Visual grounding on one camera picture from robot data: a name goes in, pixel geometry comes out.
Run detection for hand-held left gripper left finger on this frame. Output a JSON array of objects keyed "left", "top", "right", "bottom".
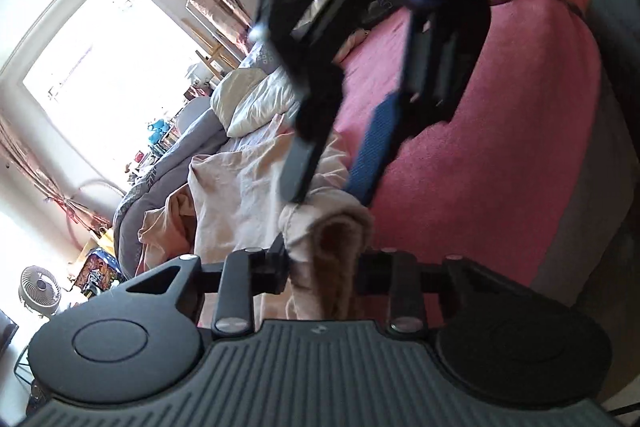
[{"left": 125, "top": 234, "right": 291, "bottom": 340}]

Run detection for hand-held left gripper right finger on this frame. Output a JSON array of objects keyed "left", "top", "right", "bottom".
[{"left": 357, "top": 248, "right": 513, "bottom": 335}]

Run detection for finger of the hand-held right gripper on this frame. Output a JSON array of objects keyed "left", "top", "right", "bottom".
[
  {"left": 347, "top": 0, "right": 493, "bottom": 208},
  {"left": 255, "top": 0, "right": 361, "bottom": 202}
]

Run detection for beige pants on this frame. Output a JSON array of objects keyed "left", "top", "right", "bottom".
[{"left": 187, "top": 124, "right": 376, "bottom": 322}]

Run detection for peach pink garment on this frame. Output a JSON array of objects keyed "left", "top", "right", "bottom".
[{"left": 137, "top": 192, "right": 198, "bottom": 280}]

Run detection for cream duvet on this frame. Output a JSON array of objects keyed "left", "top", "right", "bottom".
[{"left": 210, "top": 67, "right": 303, "bottom": 138}]

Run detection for wooden chair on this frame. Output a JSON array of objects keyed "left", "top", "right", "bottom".
[{"left": 195, "top": 39, "right": 241, "bottom": 80}]

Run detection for pink blanket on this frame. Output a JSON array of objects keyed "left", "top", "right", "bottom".
[{"left": 332, "top": 0, "right": 606, "bottom": 308}]

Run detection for lavender grey quilt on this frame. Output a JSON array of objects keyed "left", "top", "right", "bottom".
[{"left": 112, "top": 39, "right": 286, "bottom": 280}]

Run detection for blue plastic item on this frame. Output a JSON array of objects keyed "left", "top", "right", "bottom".
[{"left": 146, "top": 119, "right": 173, "bottom": 144}]

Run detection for dark colourful printed box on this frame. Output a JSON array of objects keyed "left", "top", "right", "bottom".
[{"left": 75, "top": 247, "right": 126, "bottom": 298}]

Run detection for grey cloth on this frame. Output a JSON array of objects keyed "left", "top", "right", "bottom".
[{"left": 530, "top": 77, "right": 633, "bottom": 313}]

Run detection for white round fan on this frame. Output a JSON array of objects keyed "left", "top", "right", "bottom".
[{"left": 17, "top": 264, "right": 62, "bottom": 317}]

